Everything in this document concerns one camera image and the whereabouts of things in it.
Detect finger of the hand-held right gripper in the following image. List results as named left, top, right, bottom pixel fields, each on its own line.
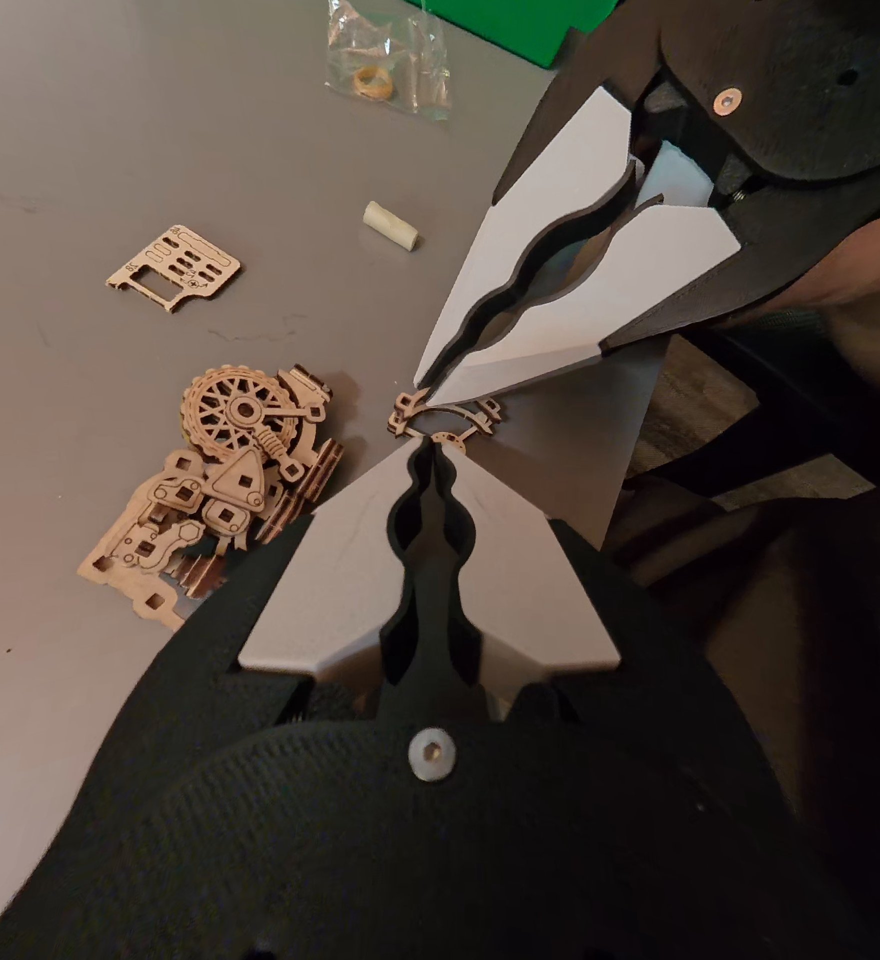
left=413, top=84, right=647, bottom=393
left=426, top=142, right=742, bottom=408

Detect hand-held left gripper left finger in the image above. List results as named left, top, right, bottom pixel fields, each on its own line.
left=239, top=437, right=437, bottom=723

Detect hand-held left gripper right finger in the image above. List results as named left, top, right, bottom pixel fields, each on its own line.
left=432, top=441, right=622, bottom=721

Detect small wooden arc piece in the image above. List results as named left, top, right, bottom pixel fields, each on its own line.
left=387, top=388, right=502, bottom=456

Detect grey desk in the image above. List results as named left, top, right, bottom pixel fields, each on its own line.
left=0, top=0, right=670, bottom=957

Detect person's right hand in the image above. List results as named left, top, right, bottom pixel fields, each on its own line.
left=773, top=201, right=880, bottom=312

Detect small cream cylinder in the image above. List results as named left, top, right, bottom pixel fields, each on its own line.
left=362, top=200, right=420, bottom=255

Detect green plastic bin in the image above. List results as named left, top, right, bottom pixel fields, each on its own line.
left=402, top=0, right=621, bottom=70

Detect wooden mechanical model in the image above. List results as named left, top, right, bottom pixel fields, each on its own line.
left=77, top=363, right=347, bottom=631

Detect clear plastic bag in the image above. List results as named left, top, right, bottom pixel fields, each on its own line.
left=325, top=0, right=453, bottom=123

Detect black office chair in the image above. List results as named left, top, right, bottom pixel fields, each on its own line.
left=623, top=303, right=880, bottom=500

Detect person's brown trousers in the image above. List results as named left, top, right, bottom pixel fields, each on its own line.
left=605, top=450, right=880, bottom=960

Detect slotted small wooden card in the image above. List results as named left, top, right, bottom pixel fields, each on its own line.
left=105, top=224, right=243, bottom=315

